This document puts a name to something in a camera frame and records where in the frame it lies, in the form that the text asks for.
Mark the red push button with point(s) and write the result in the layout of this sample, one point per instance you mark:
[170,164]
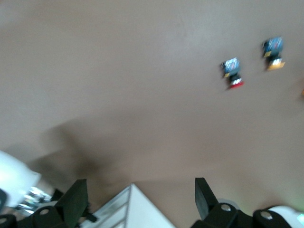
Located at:
[234,71]

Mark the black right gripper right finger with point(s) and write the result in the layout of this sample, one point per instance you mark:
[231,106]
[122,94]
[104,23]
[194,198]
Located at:
[205,199]

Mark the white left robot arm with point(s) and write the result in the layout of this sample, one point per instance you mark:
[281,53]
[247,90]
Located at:
[16,175]

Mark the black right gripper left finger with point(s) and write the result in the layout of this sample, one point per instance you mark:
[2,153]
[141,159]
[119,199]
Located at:
[73,199]

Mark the white drawer cabinet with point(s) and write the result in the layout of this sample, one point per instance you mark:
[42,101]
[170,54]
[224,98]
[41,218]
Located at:
[147,213]

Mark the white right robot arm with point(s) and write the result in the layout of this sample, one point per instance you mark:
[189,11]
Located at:
[285,218]

